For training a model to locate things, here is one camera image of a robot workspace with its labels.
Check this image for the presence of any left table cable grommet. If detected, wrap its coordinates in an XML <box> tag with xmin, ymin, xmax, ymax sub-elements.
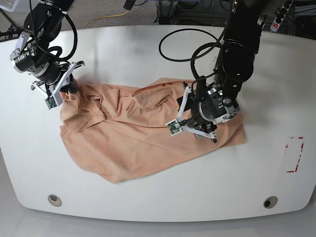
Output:
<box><xmin>48</xmin><ymin>195</ymin><xmax>62</xmax><ymax>207</ymax></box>

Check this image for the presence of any peach T-shirt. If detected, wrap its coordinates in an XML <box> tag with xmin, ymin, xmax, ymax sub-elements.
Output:
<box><xmin>60</xmin><ymin>78</ymin><xmax>244</xmax><ymax>183</ymax></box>

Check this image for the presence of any clear plastic storage box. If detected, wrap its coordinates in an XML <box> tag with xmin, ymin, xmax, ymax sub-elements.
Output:
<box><xmin>0</xmin><ymin>0</ymin><xmax>30</xmax><ymax>12</ymax></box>

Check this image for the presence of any black tripod stand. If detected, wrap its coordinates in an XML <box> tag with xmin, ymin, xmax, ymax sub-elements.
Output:
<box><xmin>0</xmin><ymin>25</ymin><xmax>23</xmax><ymax>42</ymax></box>

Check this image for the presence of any table cable grommet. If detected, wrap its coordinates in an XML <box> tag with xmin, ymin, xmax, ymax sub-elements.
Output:
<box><xmin>263</xmin><ymin>196</ymin><xmax>278</xmax><ymax>209</ymax></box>
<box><xmin>48</xmin><ymin>195</ymin><xmax>62</xmax><ymax>207</ymax></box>

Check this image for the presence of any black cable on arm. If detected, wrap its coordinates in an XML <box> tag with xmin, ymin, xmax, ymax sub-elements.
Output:
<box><xmin>158</xmin><ymin>28</ymin><xmax>225</xmax><ymax>82</ymax></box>
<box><xmin>48</xmin><ymin>11</ymin><xmax>79</xmax><ymax>61</ymax></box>

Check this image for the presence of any right table cable grommet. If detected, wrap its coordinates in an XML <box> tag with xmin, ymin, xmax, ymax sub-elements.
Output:
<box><xmin>263</xmin><ymin>196</ymin><xmax>278</xmax><ymax>209</ymax></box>

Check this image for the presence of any yellow cable on floor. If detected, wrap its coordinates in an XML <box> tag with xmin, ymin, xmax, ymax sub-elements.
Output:
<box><xmin>83</xmin><ymin>9</ymin><xmax>129</xmax><ymax>29</ymax></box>

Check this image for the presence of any black equipment base on floor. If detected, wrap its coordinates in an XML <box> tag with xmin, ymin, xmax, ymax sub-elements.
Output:
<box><xmin>155</xmin><ymin>0</ymin><xmax>228</xmax><ymax>26</ymax></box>

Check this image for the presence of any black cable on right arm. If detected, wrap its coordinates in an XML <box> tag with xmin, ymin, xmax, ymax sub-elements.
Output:
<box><xmin>48</xmin><ymin>11</ymin><xmax>79</xmax><ymax>61</ymax></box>

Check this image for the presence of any red tape rectangle marking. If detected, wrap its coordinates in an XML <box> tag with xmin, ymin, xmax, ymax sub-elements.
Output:
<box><xmin>284</xmin><ymin>136</ymin><xmax>304</xmax><ymax>173</ymax></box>

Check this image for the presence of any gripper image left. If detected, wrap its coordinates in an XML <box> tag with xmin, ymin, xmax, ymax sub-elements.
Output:
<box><xmin>31</xmin><ymin>61</ymin><xmax>85</xmax><ymax>97</ymax></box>

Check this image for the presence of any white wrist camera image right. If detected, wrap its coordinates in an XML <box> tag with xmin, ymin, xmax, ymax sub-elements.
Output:
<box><xmin>165</xmin><ymin>82</ymin><xmax>216</xmax><ymax>139</ymax></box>

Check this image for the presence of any white power strip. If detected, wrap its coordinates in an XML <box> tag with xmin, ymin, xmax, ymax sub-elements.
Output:
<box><xmin>270</xmin><ymin>0</ymin><xmax>293</xmax><ymax>33</ymax></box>

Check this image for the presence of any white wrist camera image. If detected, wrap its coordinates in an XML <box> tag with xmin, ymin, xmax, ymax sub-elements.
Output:
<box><xmin>45</xmin><ymin>63</ymin><xmax>77</xmax><ymax>110</ymax></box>
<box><xmin>165</xmin><ymin>82</ymin><xmax>216</xmax><ymax>139</ymax></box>

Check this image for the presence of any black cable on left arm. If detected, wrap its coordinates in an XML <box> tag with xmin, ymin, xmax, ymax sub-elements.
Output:
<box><xmin>158</xmin><ymin>28</ymin><xmax>225</xmax><ymax>82</ymax></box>

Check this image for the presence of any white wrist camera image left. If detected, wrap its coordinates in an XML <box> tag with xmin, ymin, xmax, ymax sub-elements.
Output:
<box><xmin>45</xmin><ymin>63</ymin><xmax>77</xmax><ymax>110</ymax></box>

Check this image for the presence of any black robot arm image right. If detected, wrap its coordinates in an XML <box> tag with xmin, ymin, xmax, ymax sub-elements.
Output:
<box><xmin>167</xmin><ymin>0</ymin><xmax>265</xmax><ymax>143</ymax></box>

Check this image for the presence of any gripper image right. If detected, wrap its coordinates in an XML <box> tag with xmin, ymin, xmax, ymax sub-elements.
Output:
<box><xmin>177</xmin><ymin>81</ymin><xmax>217</xmax><ymax>145</ymax></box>

